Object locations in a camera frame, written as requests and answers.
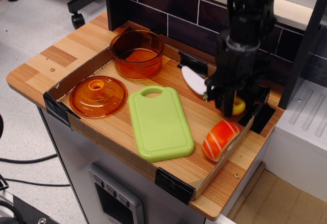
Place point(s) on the white toy sink counter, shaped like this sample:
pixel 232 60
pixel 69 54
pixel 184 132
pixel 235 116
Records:
pixel 296 151

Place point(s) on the orange transparent pot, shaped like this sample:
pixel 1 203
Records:
pixel 137 53

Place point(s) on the salmon nigiri sushi toy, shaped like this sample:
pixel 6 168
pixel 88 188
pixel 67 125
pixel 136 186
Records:
pixel 218 139

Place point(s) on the orange transparent pot lid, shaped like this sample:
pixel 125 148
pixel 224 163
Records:
pixel 98 97

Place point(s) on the green plastic cutting board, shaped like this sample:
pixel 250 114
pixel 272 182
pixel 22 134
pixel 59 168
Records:
pixel 160 127

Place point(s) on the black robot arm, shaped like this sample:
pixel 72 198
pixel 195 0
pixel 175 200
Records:
pixel 249 21

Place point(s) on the grey toy oven front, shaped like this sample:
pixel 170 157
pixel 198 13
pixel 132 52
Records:
pixel 118 203

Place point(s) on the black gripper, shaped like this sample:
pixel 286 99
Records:
pixel 238 69

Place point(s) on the black upright post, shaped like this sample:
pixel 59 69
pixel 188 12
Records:
pixel 305 55

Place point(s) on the white toy knife yellow handle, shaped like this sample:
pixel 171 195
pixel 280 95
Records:
pixel 197 84

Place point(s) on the cardboard fence with black tape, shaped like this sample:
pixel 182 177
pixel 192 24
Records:
pixel 186 177

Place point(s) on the black office chair base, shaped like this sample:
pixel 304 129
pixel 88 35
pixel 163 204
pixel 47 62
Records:
pixel 73 7

